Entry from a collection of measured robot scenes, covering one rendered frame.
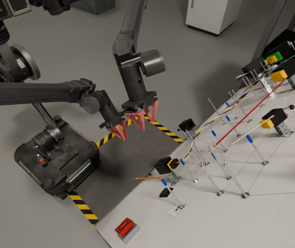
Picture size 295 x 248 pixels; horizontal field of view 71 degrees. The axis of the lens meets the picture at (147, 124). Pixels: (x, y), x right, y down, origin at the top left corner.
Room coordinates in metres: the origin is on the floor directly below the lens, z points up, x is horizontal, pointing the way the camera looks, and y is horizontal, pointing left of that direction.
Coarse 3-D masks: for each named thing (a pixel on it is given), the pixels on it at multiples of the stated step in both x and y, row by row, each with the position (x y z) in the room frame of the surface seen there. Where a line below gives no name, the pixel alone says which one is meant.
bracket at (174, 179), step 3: (171, 171) 0.34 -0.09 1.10; (168, 174) 0.33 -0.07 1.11; (171, 174) 0.34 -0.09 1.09; (174, 174) 0.33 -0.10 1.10; (168, 177) 0.33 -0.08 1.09; (171, 177) 0.32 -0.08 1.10; (174, 177) 0.33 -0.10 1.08; (177, 177) 0.33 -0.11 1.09; (180, 177) 0.33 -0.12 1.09; (171, 180) 0.32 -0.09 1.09; (174, 180) 0.31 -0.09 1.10; (177, 180) 0.32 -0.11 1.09; (174, 183) 0.31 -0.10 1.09
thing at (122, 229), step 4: (124, 220) 0.18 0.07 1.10; (128, 220) 0.18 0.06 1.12; (120, 224) 0.17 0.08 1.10; (124, 224) 0.17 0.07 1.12; (128, 224) 0.16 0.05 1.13; (132, 224) 0.16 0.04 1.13; (116, 228) 0.16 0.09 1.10; (120, 228) 0.15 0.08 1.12; (124, 228) 0.15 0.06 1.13; (128, 228) 0.15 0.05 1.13; (120, 232) 0.14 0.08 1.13; (124, 232) 0.14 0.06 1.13
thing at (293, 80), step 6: (294, 60) 0.67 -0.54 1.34; (282, 66) 0.65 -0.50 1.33; (288, 66) 0.64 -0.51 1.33; (294, 66) 0.65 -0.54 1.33; (288, 72) 0.63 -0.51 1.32; (294, 72) 0.63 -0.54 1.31; (288, 78) 0.62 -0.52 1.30; (294, 78) 0.63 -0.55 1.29; (294, 84) 0.63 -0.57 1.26; (294, 90) 0.61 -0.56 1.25
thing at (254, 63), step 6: (258, 60) 0.89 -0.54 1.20; (246, 66) 0.89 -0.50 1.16; (252, 66) 0.87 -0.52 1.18; (258, 66) 0.87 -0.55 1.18; (264, 66) 0.87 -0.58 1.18; (246, 72) 0.90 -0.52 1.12; (252, 72) 0.85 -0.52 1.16; (258, 72) 0.85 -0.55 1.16; (258, 78) 0.86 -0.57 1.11; (264, 84) 0.83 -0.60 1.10
